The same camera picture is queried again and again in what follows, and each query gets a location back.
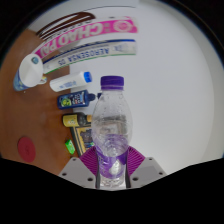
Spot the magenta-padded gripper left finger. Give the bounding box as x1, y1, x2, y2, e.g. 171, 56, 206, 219
59, 146, 99, 189

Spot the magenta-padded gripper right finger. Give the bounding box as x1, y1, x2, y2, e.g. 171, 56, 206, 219
125, 146, 167, 189

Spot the clear purple-capped water bottle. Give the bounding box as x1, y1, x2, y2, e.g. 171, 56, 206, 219
91, 75, 134, 188

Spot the small green packet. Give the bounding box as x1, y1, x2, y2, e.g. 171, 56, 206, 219
64, 139, 76, 156

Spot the yellow pump bottle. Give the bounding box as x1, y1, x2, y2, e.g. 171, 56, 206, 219
62, 112, 94, 128

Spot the flat round red coaster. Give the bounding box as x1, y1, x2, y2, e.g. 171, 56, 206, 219
17, 135, 37, 164

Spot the dark blue pump bottle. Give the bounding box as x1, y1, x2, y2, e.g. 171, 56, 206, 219
57, 89, 103, 110

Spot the white bottle with blue cap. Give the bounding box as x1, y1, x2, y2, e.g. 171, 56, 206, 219
49, 70, 93, 93

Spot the white green shuttlecock tube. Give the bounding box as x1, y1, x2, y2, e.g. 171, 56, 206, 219
42, 39, 138, 75

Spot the pink shuttlecock tube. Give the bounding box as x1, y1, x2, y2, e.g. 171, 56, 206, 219
34, 16, 139, 60

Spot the brown wooden chair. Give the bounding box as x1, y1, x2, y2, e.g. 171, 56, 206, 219
35, 11, 98, 41

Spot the white refrigerator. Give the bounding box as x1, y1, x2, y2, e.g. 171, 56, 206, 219
79, 0, 140, 11

